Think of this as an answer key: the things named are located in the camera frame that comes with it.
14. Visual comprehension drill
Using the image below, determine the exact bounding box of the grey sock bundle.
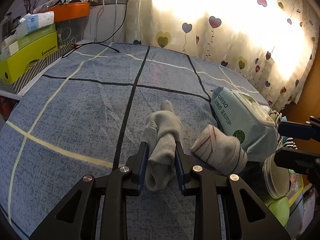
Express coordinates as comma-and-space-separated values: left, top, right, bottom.
141, 100, 183, 191

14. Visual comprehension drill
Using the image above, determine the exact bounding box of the green rimmed white box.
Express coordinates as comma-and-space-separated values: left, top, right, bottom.
286, 170, 312, 217

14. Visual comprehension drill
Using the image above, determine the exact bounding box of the black white striped sock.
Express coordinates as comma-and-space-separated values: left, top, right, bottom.
277, 137, 298, 150

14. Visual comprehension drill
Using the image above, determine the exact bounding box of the white red striped sock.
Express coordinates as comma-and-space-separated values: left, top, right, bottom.
191, 125, 247, 176

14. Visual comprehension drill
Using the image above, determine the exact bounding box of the blue wet wipes pack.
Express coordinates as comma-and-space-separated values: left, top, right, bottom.
210, 87, 277, 162

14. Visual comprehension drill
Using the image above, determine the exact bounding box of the blue plaid bed sheet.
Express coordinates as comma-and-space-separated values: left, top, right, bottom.
1, 43, 270, 239

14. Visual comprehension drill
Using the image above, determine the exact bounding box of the heart patterned curtain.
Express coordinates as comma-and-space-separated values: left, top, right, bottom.
126, 0, 319, 110

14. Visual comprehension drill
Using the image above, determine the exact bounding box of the striped storage tray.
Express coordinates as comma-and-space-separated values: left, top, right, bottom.
1, 41, 74, 94

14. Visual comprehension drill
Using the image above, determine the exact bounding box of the yellow green cardboard box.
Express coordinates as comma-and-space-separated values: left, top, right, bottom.
1, 32, 58, 83

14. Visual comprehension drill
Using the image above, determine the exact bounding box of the pale green flat box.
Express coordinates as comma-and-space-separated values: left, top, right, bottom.
1, 24, 56, 59

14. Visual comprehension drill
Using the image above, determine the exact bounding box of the orange plastic tray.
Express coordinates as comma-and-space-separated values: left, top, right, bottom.
43, 2, 90, 23

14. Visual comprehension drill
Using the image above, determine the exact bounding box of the blue tissue pack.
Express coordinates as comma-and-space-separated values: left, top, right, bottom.
16, 11, 54, 38

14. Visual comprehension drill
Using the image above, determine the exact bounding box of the black charging cable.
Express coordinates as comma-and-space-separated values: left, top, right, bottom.
61, 0, 130, 59

